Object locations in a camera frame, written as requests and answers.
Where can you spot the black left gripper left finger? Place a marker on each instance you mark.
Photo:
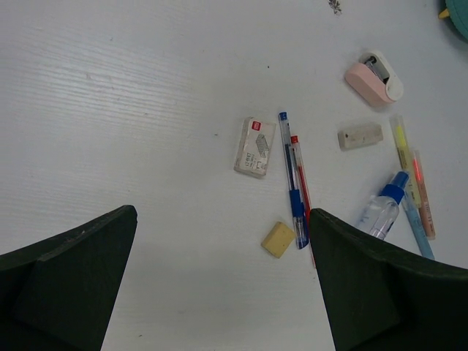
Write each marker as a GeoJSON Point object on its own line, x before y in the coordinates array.
{"type": "Point", "coordinates": [59, 293]}

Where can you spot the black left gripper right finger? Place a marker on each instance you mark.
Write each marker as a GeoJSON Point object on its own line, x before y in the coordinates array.
{"type": "Point", "coordinates": [381, 297]}

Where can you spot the blue highlighter pen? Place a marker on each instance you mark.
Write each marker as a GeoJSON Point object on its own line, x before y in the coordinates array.
{"type": "Point", "coordinates": [417, 227]}

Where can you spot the clear blue spray bottle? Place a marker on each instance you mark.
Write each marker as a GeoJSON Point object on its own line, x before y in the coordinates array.
{"type": "Point", "coordinates": [382, 211]}

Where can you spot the orange highlighter pen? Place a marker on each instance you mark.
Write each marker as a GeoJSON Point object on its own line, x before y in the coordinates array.
{"type": "Point", "coordinates": [424, 210]}

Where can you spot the red gel pen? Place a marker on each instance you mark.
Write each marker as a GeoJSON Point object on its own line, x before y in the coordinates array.
{"type": "Point", "coordinates": [301, 180]}

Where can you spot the blue gel pen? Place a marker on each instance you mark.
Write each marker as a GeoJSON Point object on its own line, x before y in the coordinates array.
{"type": "Point", "coordinates": [297, 207]}

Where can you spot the yellow highlighter pen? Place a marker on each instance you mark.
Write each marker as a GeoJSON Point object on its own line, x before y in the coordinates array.
{"type": "Point", "coordinates": [405, 157]}

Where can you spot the yellow eraser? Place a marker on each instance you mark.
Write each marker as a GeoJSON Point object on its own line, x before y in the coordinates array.
{"type": "Point", "coordinates": [278, 240]}

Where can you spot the grey white eraser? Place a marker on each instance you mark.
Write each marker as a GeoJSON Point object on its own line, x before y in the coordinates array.
{"type": "Point", "coordinates": [359, 136]}

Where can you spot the white staples box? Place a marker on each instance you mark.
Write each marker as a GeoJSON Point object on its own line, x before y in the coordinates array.
{"type": "Point", "coordinates": [254, 149]}

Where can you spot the pink white mini stapler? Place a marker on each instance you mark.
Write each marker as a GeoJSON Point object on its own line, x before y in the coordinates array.
{"type": "Point", "coordinates": [374, 79]}

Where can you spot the small metal debris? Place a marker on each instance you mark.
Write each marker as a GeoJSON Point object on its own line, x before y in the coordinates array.
{"type": "Point", "coordinates": [335, 5]}

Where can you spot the teal round desk organizer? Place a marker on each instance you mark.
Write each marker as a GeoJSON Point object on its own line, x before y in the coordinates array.
{"type": "Point", "coordinates": [456, 11]}

